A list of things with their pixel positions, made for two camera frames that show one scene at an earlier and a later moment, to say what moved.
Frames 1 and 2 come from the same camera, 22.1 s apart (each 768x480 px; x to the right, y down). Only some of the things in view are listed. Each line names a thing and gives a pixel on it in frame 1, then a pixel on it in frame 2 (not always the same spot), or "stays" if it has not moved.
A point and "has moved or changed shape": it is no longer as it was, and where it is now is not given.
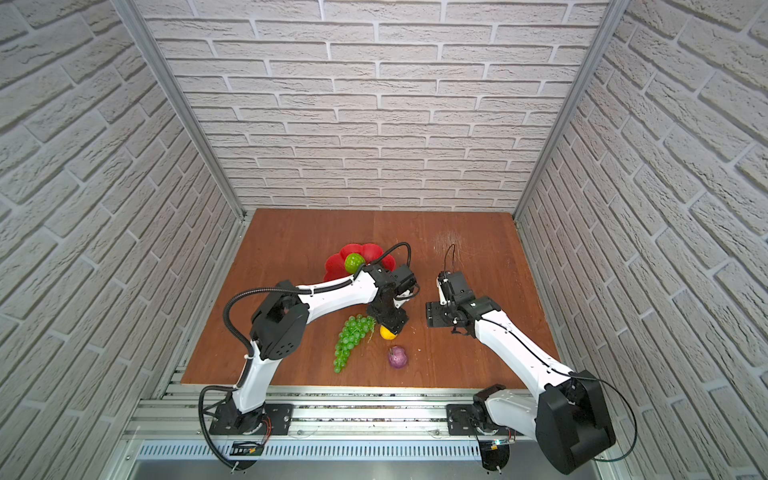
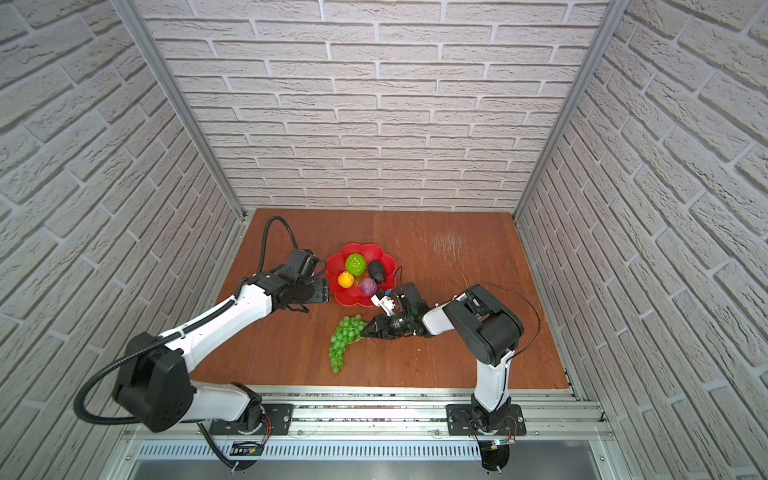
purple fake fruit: x=397 y=357 has moved or changed shape
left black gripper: x=399 y=322 -> x=324 y=289
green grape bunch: x=353 y=330 has moved or changed shape
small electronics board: x=246 y=448 stays
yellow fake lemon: x=386 y=334 has moved or changed shape
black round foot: x=492 y=458 stays
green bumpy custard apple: x=353 y=262 stays
